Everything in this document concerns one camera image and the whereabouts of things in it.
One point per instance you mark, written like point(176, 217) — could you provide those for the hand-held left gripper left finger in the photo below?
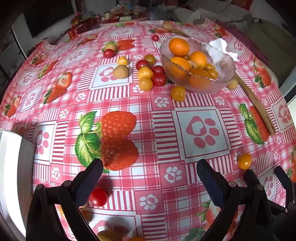
point(92, 177)

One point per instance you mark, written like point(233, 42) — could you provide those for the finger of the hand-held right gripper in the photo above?
point(286, 187)

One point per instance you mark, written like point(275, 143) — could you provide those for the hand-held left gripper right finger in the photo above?
point(209, 179)

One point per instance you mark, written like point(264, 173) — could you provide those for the yellow cherry tomato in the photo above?
point(212, 73)
point(145, 73)
point(244, 161)
point(136, 239)
point(150, 59)
point(209, 66)
point(146, 83)
point(178, 93)
point(122, 61)

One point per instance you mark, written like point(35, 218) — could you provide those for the white shallow box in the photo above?
point(13, 176)

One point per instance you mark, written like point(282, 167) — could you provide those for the red cherry tomato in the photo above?
point(108, 53)
point(158, 69)
point(155, 38)
point(159, 79)
point(98, 197)
point(141, 64)

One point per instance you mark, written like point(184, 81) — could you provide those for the strawberry print checked tablecloth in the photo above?
point(143, 129)

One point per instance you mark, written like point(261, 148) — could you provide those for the wooden back scratcher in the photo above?
point(259, 109)

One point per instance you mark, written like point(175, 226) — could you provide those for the orange mandarin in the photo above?
point(198, 59)
point(181, 64)
point(179, 46)
point(198, 77)

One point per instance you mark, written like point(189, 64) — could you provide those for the clear glass bowl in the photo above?
point(222, 71)

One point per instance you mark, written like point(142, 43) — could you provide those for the crumpled white tissue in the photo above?
point(219, 49)

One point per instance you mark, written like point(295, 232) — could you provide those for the olive armchair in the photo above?
point(270, 44)

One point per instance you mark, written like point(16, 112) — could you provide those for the red gift boxes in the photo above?
point(81, 26)

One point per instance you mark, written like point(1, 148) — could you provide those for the striped blanket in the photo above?
point(208, 15)

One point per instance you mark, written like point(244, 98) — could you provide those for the table with food packages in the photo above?
point(124, 14)

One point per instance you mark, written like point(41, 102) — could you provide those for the black television screen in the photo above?
point(46, 16)

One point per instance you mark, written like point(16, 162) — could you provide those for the white sofa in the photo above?
point(185, 11)

